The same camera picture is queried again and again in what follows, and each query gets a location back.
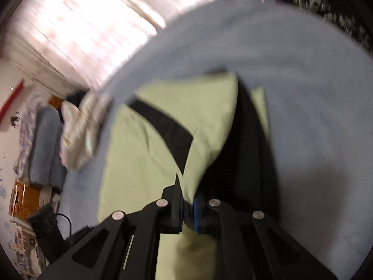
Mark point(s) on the beige cloth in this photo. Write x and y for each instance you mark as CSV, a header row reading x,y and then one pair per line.
x,y
49,198

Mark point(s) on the black cloth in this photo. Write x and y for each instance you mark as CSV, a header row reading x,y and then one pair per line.
x,y
74,99

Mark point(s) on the green and black hooded jacket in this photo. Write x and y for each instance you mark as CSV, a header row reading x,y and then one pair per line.
x,y
145,151

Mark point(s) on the white puffer jacket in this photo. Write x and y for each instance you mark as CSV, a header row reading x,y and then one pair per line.
x,y
81,134

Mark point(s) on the floral purple blanket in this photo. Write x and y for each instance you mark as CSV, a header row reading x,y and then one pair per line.
x,y
26,140

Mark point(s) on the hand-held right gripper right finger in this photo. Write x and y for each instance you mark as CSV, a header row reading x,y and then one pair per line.
x,y
198,214

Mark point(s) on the orange wooden furniture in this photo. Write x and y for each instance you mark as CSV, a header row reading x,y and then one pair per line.
x,y
26,198

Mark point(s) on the black white patterned garment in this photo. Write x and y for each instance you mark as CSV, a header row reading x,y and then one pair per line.
x,y
335,14

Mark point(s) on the red wall shelf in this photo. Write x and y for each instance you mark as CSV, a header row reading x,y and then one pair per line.
x,y
11,99

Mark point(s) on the grey-blue rolled pillow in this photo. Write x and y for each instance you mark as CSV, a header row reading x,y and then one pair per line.
x,y
58,169
43,134

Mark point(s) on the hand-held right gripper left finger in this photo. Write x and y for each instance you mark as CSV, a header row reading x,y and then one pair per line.
x,y
176,210

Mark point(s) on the cartoon face wall sticker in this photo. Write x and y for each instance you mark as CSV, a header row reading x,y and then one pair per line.
x,y
15,122

